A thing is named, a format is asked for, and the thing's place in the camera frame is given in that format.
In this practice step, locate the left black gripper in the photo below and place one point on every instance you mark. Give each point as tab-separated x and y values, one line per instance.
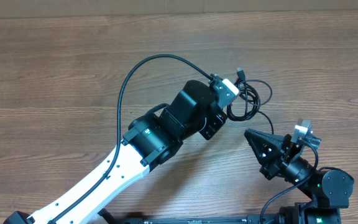
217	121

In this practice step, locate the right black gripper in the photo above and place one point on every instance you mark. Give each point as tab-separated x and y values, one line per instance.
268	154

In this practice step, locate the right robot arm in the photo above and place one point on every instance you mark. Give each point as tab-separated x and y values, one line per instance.
328	188

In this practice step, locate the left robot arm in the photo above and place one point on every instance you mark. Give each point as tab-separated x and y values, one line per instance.
150	140

